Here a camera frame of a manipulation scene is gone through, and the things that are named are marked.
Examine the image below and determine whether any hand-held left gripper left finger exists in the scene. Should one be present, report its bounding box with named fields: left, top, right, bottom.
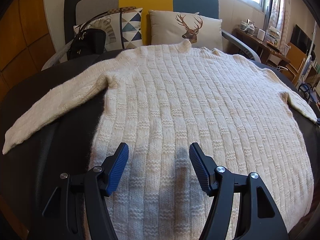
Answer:
left=29, top=142, right=130, bottom=240

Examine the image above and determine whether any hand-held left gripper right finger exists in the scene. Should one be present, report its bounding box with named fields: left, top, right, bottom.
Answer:
left=189, top=142, right=290, bottom=240

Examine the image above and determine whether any white knit sweater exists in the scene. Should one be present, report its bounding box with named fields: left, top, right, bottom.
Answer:
left=2, top=41, right=318, bottom=240

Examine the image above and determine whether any dark blue wheel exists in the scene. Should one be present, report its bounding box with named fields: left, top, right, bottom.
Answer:
left=298, top=83, right=313, bottom=98

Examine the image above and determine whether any black handbag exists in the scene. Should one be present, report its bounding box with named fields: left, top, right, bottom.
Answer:
left=67, top=12, right=110, bottom=62

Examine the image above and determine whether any wooden side desk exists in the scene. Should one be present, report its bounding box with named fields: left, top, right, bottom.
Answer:
left=234, top=27, right=292, bottom=67

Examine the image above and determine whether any triangle pattern pillow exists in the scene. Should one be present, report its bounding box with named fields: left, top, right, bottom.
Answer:
left=74, top=8, right=143, bottom=53

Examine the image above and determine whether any deer print pillow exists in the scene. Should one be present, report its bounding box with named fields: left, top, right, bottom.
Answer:
left=149, top=10, right=223, bottom=52

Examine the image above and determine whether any wooden chair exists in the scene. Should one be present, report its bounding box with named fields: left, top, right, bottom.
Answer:
left=285, top=42, right=307, bottom=87

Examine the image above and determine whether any stack of books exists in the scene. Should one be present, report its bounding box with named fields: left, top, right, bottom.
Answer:
left=266, top=26, right=282, bottom=47

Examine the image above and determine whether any brown checkered pouch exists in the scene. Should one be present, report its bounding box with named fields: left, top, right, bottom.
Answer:
left=107, top=7, right=137, bottom=15

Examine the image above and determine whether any black rolled mat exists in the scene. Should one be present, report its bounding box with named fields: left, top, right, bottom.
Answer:
left=64, top=0, right=83, bottom=48

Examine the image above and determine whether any black television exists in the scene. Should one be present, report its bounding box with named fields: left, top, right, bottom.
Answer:
left=290, top=24, right=314, bottom=54

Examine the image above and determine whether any orange wooden wardrobe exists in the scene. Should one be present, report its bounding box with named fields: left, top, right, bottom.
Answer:
left=0, top=0, right=57, bottom=98

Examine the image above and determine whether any grey yellow blue sofa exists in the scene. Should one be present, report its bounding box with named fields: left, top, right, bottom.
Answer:
left=41, top=0, right=262, bottom=72

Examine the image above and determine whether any beige patterned curtain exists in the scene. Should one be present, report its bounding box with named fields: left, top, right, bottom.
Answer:
left=267, top=0, right=294, bottom=45

